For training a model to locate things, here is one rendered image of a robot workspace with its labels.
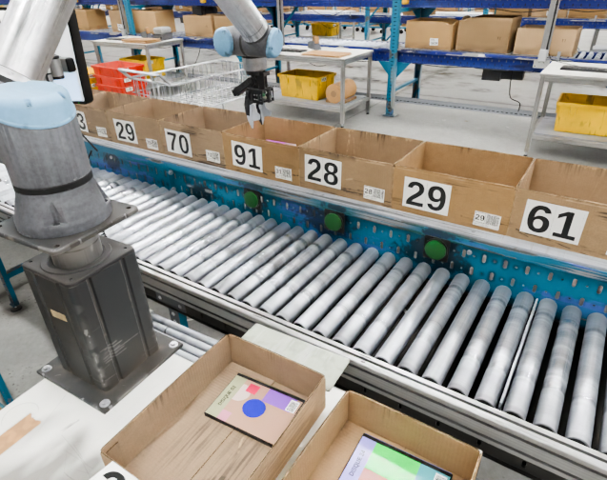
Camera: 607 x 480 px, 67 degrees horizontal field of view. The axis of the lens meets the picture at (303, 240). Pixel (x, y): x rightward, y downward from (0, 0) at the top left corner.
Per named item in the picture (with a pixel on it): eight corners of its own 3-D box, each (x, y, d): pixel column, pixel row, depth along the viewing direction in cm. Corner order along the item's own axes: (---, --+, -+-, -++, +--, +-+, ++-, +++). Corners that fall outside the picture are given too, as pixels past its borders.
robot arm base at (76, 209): (56, 247, 88) (40, 200, 83) (-4, 226, 96) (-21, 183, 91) (131, 207, 103) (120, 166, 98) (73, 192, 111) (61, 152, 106)
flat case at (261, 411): (275, 450, 96) (275, 446, 95) (204, 416, 104) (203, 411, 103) (306, 404, 106) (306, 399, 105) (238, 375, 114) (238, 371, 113)
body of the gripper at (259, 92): (262, 107, 170) (259, 72, 164) (244, 104, 174) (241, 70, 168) (274, 102, 176) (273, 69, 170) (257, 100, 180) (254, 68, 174)
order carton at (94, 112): (69, 131, 258) (59, 101, 250) (112, 119, 279) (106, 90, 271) (112, 143, 239) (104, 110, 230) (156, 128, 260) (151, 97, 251)
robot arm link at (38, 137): (39, 195, 85) (6, 99, 77) (-11, 178, 93) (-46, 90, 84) (107, 168, 97) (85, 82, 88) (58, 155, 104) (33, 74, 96)
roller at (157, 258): (142, 271, 166) (138, 260, 163) (235, 214, 203) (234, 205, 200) (151, 275, 163) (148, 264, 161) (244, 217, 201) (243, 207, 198)
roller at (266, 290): (238, 313, 144) (236, 301, 141) (323, 241, 181) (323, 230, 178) (251, 319, 141) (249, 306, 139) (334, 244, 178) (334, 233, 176)
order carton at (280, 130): (225, 170, 201) (220, 131, 193) (265, 150, 222) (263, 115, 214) (299, 188, 182) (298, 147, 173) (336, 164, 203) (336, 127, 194)
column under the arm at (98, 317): (105, 414, 106) (63, 301, 89) (37, 373, 117) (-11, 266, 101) (183, 346, 125) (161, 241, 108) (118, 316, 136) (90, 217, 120)
